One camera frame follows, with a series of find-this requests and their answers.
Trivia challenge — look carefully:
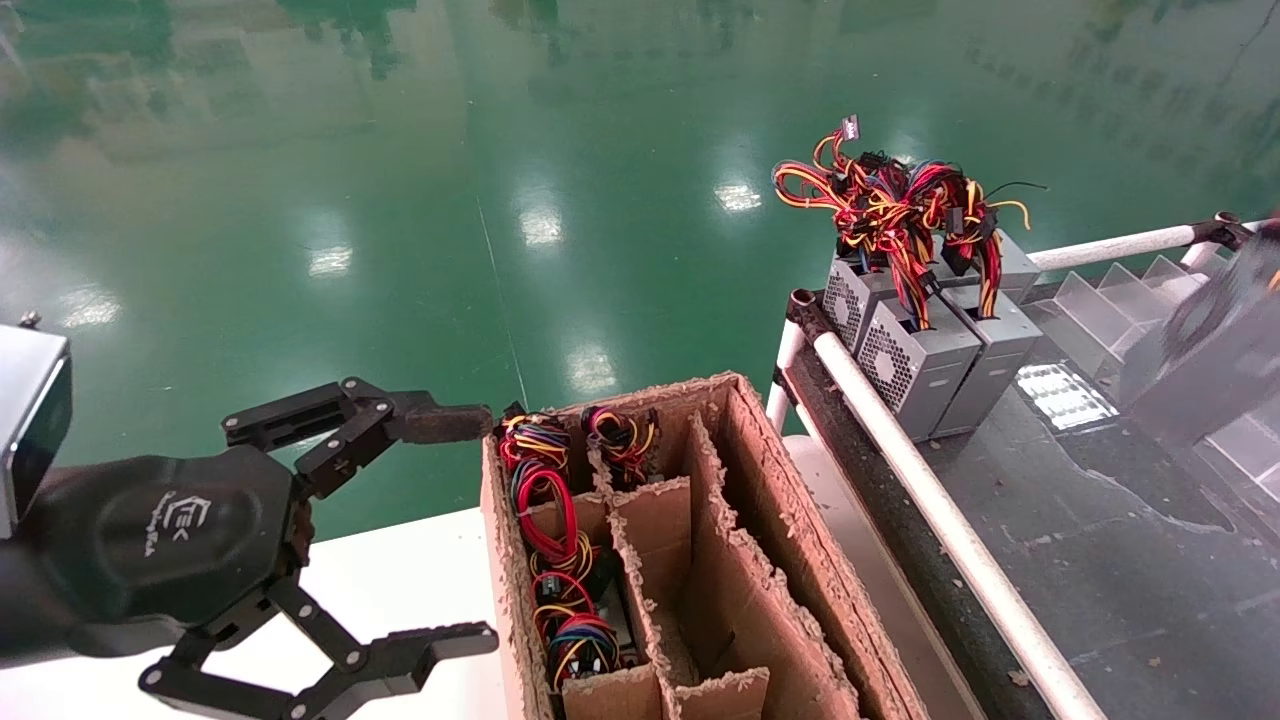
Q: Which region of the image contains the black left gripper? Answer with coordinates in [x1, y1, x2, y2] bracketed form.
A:
[20, 377, 500, 720]

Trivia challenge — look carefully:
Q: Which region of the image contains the grey computer power supply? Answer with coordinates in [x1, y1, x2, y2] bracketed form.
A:
[940, 232, 1041, 301]
[497, 403, 573, 473]
[858, 297, 983, 443]
[583, 405, 661, 486]
[533, 572, 638, 691]
[1115, 232, 1280, 448]
[823, 250, 901, 353]
[510, 462, 598, 583]
[932, 285, 1044, 438]

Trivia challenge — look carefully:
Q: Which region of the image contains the brown cardboard divider box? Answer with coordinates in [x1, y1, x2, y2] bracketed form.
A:
[480, 372, 931, 720]

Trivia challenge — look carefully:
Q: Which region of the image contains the white vertical pipe leg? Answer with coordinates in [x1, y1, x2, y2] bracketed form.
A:
[765, 325, 807, 433]

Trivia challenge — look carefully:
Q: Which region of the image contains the black pipe joint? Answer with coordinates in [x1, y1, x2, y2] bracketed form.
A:
[1190, 212, 1257, 253]
[787, 288, 836, 346]

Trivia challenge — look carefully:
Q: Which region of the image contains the clear plastic divider tray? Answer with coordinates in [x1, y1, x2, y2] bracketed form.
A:
[1025, 255, 1280, 501]

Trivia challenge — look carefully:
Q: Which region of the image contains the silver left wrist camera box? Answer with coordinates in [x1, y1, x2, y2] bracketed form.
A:
[0, 312, 74, 541]

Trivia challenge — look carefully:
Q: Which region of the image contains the long white rail pipe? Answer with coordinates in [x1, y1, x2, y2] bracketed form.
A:
[1028, 226, 1199, 273]
[812, 332, 1107, 720]

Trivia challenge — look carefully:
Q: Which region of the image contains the tangled colourful wire bundle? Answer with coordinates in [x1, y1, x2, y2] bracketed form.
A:
[772, 115, 1049, 331]

